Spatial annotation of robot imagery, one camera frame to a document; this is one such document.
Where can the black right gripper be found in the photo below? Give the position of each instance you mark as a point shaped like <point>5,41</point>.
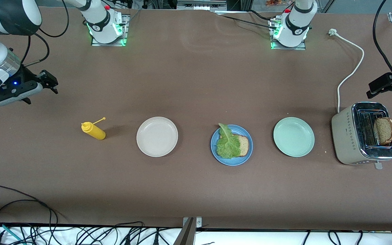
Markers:
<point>27,76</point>

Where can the brown bread slice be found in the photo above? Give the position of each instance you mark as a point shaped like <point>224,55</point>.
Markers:
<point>384,131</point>
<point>244,145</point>

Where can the green lettuce leaf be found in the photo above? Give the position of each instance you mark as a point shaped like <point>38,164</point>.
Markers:
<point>228,146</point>

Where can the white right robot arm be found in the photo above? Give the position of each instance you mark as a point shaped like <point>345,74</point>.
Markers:
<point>100,23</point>

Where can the pale green round plate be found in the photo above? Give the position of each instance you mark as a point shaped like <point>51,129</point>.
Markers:
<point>293,136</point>

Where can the beige round plate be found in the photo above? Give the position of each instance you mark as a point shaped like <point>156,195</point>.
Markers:
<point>157,136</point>

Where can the blue round plate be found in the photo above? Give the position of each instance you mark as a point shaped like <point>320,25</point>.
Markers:
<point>231,162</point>

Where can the beige chrome toaster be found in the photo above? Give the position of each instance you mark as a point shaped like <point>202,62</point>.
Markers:
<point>344,136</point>

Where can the yellow mustard squeeze bottle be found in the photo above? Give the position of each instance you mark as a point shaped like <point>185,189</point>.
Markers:
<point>97,133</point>

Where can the orange snack packet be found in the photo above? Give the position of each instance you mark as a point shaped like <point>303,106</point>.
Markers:
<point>277,2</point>

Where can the dark grey slanted pole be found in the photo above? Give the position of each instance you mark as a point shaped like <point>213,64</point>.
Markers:
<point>185,236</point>

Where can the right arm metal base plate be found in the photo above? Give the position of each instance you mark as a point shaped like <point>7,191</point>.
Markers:
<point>126,32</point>

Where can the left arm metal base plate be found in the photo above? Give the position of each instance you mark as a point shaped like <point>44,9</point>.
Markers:
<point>289,48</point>

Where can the grey metal rail box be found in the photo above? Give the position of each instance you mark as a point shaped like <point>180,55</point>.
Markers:
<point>201,5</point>

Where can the small metal edge bracket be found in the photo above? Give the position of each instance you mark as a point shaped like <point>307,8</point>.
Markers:
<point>198,223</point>

